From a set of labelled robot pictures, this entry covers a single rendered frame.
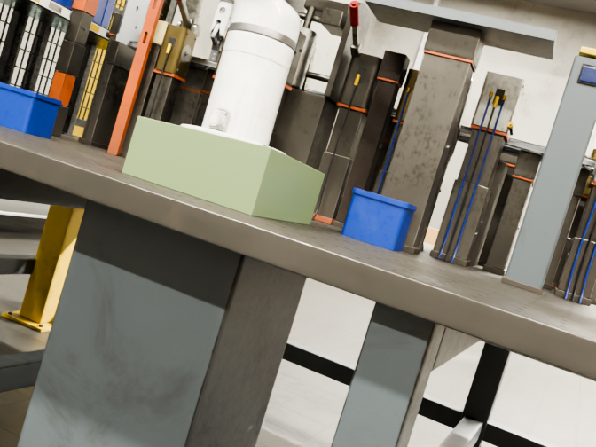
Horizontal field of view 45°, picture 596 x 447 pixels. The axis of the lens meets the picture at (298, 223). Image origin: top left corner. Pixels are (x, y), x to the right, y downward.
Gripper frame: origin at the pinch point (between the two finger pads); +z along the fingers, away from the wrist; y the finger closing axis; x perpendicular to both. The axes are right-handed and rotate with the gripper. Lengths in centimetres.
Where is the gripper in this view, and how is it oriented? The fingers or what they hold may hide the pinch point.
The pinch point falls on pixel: (216, 58)
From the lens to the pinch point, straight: 208.3
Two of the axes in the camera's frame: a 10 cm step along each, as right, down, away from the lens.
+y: 3.1, 0.4, 9.5
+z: -2.9, 9.6, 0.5
